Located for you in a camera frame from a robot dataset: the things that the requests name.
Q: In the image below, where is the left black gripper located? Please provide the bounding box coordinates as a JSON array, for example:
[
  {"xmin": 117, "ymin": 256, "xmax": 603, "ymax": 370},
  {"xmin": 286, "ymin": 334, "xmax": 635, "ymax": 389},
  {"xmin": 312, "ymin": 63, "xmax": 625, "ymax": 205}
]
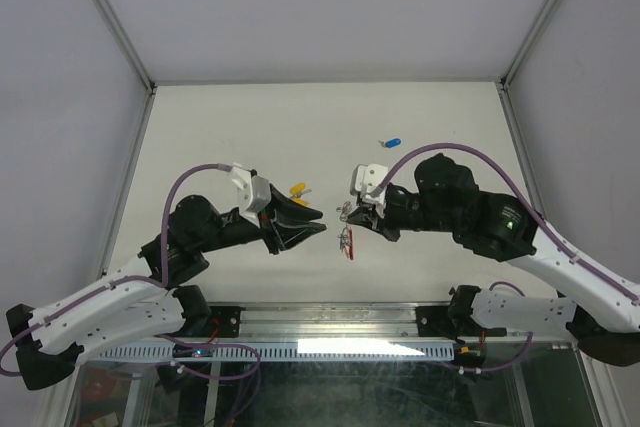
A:
[{"xmin": 197, "ymin": 185, "xmax": 326, "ymax": 255}]

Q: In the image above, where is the red handle keyring holder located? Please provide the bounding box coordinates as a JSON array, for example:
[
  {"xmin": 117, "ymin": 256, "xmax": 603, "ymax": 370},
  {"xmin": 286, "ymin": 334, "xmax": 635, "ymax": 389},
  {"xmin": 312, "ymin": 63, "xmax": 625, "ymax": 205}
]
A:
[{"xmin": 336, "ymin": 201, "xmax": 355, "ymax": 261}]

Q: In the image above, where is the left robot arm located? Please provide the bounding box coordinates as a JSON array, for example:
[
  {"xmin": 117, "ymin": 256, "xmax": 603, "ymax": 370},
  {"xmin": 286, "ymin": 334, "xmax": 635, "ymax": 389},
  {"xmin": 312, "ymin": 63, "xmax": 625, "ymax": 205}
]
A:
[{"xmin": 6, "ymin": 188, "xmax": 326, "ymax": 391}]

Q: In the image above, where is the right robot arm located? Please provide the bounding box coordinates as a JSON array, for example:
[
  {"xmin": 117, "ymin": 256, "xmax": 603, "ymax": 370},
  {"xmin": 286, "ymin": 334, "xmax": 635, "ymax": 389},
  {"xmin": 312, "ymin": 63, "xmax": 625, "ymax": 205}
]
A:
[{"xmin": 347, "ymin": 154, "xmax": 639, "ymax": 367}]

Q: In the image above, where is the yellow tag key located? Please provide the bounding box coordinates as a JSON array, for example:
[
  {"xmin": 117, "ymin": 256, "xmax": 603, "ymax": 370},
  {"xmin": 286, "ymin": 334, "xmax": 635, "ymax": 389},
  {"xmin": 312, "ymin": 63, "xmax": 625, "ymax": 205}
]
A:
[
  {"xmin": 289, "ymin": 182, "xmax": 311, "ymax": 198},
  {"xmin": 291, "ymin": 197, "xmax": 310, "ymax": 207}
]

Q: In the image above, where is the blue tag key far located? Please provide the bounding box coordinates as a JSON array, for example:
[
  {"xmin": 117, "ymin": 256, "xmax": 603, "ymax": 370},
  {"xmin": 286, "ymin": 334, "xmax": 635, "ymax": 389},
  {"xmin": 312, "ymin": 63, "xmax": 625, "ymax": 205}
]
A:
[{"xmin": 379, "ymin": 138, "xmax": 402, "ymax": 149}]

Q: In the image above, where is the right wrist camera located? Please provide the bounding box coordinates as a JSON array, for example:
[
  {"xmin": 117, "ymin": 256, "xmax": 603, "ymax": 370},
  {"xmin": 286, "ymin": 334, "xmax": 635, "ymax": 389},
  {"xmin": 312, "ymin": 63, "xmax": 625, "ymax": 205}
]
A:
[{"xmin": 350, "ymin": 164, "xmax": 389, "ymax": 205}]

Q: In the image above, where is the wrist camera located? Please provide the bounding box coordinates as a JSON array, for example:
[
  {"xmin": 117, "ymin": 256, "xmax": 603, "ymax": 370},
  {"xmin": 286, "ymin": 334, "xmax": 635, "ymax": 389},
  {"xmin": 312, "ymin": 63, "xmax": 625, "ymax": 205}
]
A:
[
  {"xmin": 350, "ymin": 164, "xmax": 389, "ymax": 205},
  {"xmin": 229, "ymin": 164, "xmax": 271, "ymax": 226}
]

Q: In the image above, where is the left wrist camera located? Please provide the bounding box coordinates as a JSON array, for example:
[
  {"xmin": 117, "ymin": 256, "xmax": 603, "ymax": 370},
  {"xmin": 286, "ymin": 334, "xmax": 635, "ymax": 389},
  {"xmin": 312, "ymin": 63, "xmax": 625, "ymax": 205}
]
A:
[{"xmin": 229, "ymin": 164, "xmax": 271, "ymax": 226}]

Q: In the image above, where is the aluminium mounting rail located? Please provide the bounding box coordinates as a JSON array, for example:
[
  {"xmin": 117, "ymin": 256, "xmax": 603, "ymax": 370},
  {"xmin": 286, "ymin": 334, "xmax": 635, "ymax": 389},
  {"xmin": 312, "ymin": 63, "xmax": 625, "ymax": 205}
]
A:
[{"xmin": 164, "ymin": 300, "xmax": 599, "ymax": 343}]

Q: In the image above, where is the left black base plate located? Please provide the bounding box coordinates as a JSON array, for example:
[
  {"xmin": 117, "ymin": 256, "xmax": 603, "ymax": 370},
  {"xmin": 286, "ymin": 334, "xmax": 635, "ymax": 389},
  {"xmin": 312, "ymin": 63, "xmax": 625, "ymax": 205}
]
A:
[{"xmin": 171, "ymin": 304, "xmax": 244, "ymax": 339}]

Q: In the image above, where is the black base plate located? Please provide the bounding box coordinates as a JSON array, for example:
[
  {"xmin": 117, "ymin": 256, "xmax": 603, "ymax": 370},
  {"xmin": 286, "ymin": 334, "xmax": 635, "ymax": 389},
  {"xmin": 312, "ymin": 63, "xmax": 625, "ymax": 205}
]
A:
[
  {"xmin": 171, "ymin": 304, "xmax": 244, "ymax": 339},
  {"xmin": 414, "ymin": 305, "xmax": 507, "ymax": 341}
]

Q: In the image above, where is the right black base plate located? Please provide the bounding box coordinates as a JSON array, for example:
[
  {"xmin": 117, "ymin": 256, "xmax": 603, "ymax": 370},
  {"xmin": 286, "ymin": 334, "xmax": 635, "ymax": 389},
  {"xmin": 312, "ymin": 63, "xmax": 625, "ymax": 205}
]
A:
[{"xmin": 414, "ymin": 305, "xmax": 507, "ymax": 341}]

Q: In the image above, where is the white slotted cable duct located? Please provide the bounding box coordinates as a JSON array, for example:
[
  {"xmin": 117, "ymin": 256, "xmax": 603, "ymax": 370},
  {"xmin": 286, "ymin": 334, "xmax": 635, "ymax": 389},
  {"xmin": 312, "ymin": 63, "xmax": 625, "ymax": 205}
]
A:
[{"xmin": 97, "ymin": 338, "xmax": 455, "ymax": 364}]

